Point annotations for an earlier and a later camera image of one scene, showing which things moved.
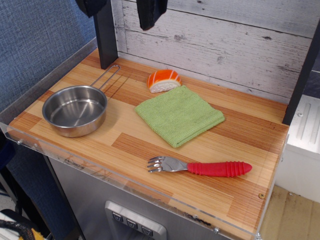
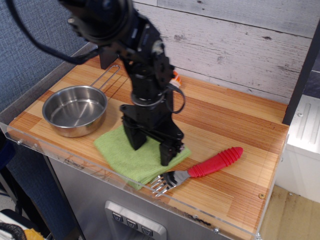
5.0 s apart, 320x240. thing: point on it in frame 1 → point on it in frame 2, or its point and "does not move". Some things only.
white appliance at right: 299,172 does not move
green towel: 179,115 → 136,167
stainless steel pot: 78,111 does not move
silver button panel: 125,224 does not move
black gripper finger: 149,11 → 159,121
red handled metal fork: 224,168 → 167,180
